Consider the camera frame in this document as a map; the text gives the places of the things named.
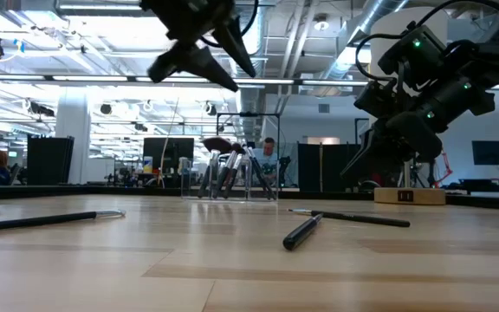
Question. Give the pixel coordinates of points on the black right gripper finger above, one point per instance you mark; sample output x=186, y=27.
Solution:
x=362, y=151
x=388, y=169

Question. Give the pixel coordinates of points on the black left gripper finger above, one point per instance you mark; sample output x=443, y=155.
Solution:
x=236, y=43
x=193, y=60

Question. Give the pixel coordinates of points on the black silver-ferrule makeup brush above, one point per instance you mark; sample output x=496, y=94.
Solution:
x=235, y=171
x=299, y=236

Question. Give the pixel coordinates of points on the long silver-ferrule makeup brush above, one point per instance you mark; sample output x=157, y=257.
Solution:
x=37, y=221

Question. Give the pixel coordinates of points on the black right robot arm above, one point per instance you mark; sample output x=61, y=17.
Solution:
x=492, y=56

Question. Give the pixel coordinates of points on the black partition panel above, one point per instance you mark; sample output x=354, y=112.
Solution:
x=319, y=169

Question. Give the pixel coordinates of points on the red desk lamp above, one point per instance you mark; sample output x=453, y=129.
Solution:
x=448, y=167

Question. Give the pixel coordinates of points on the clear acrylic brush holder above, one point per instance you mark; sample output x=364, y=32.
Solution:
x=249, y=115

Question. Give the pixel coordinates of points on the black office desk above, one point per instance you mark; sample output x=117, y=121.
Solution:
x=492, y=182

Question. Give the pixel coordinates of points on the white building column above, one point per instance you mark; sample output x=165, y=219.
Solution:
x=73, y=143

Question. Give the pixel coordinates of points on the black cabinet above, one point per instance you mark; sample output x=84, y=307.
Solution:
x=50, y=160

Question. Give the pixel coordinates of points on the silver ceiling duct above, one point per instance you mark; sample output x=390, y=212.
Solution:
x=375, y=17
x=263, y=43

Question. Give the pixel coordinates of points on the dark wall monitor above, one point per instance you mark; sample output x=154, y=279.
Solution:
x=490, y=152

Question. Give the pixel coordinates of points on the black aluminium table frame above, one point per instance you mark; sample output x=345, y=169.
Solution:
x=80, y=192

